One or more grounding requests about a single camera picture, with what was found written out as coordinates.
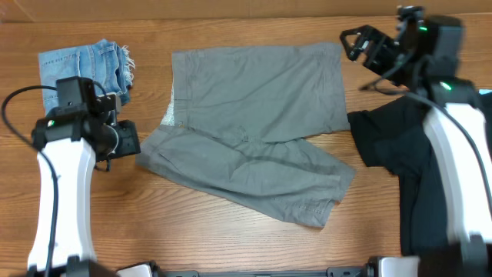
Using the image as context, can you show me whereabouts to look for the folded blue denim shorts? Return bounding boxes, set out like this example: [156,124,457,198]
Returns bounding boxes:
[38,39,135,105]

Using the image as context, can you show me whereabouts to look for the grey shorts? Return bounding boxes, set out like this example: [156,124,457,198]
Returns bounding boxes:
[136,42,355,228]

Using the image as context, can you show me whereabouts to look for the light blue cloth piece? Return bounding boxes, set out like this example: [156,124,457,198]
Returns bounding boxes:
[479,88,492,95]

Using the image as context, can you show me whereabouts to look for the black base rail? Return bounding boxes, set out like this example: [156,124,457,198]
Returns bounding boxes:
[164,266,362,277]

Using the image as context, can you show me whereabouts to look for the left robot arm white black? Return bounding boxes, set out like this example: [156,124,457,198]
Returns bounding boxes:
[28,105,140,276]

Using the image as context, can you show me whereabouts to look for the black t-shirt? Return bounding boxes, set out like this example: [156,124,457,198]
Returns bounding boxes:
[347,94,492,257]

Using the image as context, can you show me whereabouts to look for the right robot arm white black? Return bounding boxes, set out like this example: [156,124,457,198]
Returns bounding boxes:
[340,7,491,276]

